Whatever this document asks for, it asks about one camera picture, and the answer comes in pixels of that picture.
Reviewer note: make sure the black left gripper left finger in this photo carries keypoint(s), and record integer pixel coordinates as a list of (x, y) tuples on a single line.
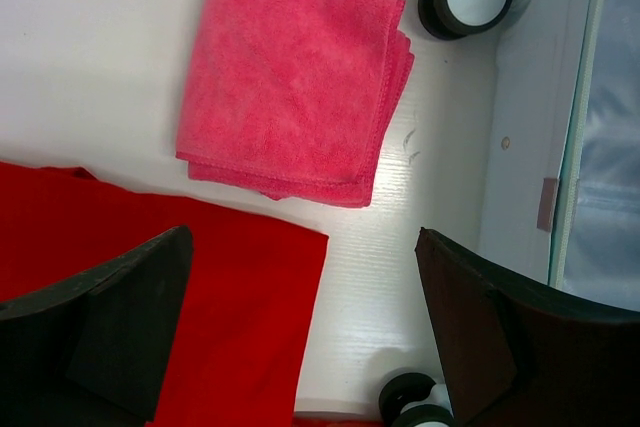
[(93, 349)]

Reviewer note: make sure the plain red cloth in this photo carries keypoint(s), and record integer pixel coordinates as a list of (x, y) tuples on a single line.
[(244, 322)]

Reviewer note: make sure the pink folded towel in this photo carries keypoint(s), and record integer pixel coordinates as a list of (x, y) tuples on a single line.
[(292, 98)]

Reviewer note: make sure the front left suitcase wheel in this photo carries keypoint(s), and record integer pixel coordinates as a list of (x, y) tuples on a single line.
[(415, 399)]

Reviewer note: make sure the red cartoon print cloth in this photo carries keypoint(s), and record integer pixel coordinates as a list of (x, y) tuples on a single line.
[(308, 419)]

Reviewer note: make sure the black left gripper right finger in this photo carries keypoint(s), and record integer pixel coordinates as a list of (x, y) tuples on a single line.
[(516, 352)]

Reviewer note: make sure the light blue suitcase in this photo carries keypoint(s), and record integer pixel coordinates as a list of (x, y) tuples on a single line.
[(561, 202)]

